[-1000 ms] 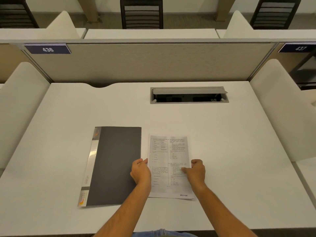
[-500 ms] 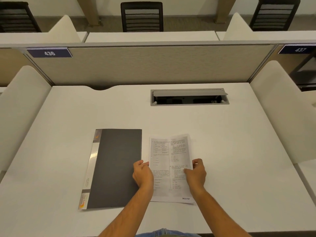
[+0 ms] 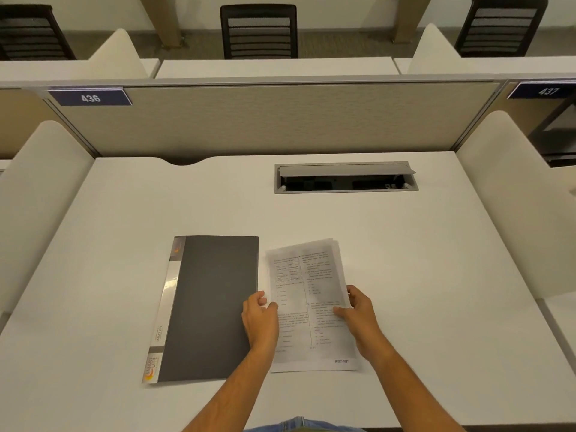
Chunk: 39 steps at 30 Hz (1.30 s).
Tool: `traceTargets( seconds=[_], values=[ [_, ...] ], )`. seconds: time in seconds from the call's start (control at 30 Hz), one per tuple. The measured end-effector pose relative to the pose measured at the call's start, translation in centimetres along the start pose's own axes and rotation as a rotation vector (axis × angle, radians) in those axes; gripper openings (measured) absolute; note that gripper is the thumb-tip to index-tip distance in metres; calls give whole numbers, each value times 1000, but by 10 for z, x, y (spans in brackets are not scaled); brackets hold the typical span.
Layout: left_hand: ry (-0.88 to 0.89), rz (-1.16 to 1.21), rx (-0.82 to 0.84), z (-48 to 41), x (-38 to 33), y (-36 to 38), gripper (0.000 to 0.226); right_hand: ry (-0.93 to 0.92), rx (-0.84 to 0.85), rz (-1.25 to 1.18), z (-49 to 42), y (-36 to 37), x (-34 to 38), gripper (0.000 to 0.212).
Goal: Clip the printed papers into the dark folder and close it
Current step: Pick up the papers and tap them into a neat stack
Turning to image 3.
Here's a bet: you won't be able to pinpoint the wide beige fabric partition panel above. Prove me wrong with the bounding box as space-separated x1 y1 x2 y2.
22 78 508 161

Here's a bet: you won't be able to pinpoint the beige desk leg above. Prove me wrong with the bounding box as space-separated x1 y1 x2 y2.
138 0 186 49
391 0 434 44

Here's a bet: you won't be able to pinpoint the white side divider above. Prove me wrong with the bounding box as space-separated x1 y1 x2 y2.
0 120 95 316
455 110 576 300
88 28 149 80
407 22 479 75

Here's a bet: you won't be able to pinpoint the narrow beige fabric partition panel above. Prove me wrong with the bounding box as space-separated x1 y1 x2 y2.
488 96 561 136
0 88 61 160

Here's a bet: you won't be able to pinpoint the blue number label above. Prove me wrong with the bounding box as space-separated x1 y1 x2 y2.
47 87 133 107
507 81 576 100

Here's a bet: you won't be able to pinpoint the person's right hand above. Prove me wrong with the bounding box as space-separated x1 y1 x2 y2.
333 285 384 361

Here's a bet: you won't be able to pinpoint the grey desk cable box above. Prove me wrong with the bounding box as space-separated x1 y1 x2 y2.
274 161 419 195

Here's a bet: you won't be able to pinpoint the person's left hand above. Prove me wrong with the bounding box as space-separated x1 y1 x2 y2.
241 291 280 352

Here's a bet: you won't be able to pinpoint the stack of printed paper sheets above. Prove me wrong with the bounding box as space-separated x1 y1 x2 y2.
265 238 361 373

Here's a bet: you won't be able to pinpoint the grey document folder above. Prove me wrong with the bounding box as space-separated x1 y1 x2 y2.
142 235 260 385

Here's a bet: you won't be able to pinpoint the blue jeans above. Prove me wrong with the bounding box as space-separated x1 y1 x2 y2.
244 416 366 432

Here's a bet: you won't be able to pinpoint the person's left forearm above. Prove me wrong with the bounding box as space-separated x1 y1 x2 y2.
182 347 278 432

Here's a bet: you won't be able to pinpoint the black mesh office chair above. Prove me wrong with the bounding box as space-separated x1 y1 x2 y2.
454 0 549 58
0 4 77 62
220 3 299 60

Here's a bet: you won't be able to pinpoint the person's right forearm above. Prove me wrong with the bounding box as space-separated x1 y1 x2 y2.
365 347 465 432

